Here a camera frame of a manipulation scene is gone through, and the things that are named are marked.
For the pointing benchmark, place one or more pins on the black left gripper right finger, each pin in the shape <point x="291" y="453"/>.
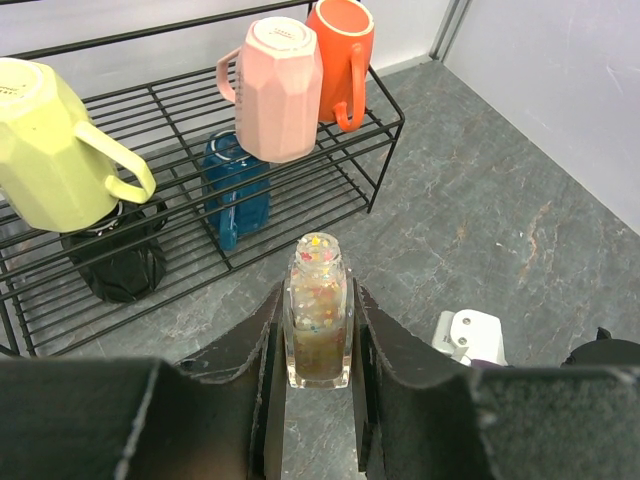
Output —
<point x="421" y="415"/>

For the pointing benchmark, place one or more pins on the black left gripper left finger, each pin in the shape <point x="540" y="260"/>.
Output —
<point x="217" y="414"/>

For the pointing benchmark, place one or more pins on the glitter nail polish bottle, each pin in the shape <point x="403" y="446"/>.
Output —
<point x="318" y="314"/>

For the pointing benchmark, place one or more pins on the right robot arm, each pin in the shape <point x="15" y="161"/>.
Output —
<point x="605" y="350"/>

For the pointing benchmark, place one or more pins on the black mug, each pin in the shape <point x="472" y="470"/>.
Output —
<point x="119" y="265"/>

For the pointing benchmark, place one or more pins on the blue mug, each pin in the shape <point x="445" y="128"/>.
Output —
<point x="239" y="190"/>

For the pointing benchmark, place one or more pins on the yellow faceted mug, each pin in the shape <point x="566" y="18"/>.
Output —
<point x="59" y="172"/>

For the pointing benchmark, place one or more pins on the pink faceted mug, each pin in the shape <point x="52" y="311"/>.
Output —
<point x="274" y="79"/>

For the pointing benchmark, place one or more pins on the orange mug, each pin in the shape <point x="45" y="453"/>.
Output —
<point x="345" y="33"/>

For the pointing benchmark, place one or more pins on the black wire rack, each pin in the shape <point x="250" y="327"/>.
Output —
<point x="154" y="90"/>

